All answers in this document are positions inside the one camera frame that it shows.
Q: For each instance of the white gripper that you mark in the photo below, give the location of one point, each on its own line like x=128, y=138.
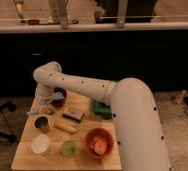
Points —
x=43, y=95

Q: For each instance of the light blue towel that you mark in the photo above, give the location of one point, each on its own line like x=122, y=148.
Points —
x=58, y=96

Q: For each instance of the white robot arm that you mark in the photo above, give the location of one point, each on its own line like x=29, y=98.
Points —
x=136, y=119

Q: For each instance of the metal cup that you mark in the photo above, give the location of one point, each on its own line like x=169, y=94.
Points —
x=42, y=124

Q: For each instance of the green cup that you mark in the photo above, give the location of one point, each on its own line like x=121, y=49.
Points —
x=68, y=148

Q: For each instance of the dark bowl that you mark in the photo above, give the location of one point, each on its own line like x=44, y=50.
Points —
x=59, y=103

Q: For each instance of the brown sponge block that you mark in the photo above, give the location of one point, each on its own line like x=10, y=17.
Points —
x=73, y=114

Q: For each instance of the green plastic tray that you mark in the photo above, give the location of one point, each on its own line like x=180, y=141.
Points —
x=101, y=110

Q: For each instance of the orange bowl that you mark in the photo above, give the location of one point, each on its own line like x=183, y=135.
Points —
x=92, y=136

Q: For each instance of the orange fruit in bowl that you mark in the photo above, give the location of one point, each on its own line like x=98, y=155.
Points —
x=100, y=146

